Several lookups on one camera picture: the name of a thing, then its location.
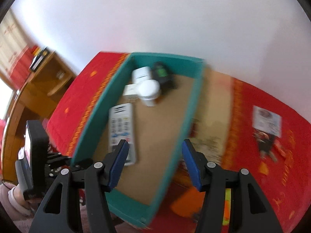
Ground teal cardboard box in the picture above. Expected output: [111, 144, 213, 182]
[70, 53, 205, 228]

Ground white remote control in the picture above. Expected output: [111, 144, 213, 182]
[108, 103, 136, 166]

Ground white earbuds case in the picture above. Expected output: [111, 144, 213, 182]
[132, 66, 152, 84]

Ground wooden shelf cabinet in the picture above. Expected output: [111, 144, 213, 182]
[1, 52, 76, 183]

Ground white plug charger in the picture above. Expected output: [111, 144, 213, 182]
[122, 84, 138, 100]

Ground person's left hand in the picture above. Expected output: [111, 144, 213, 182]
[8, 185, 33, 217]

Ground lime green utility knife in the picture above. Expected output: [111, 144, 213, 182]
[222, 188, 232, 226]

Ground white round jar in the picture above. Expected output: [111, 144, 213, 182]
[135, 79, 161, 107]

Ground orange pouch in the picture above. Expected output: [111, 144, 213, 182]
[170, 187, 205, 219]

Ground illustrated ID card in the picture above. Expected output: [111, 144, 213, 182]
[252, 106, 282, 138]

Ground red patterned bedspread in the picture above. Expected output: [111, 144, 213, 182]
[47, 52, 310, 232]

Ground keys with black fob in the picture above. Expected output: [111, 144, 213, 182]
[253, 129, 286, 163]

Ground pink fluffy blanket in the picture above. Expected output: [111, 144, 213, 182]
[0, 181, 117, 233]

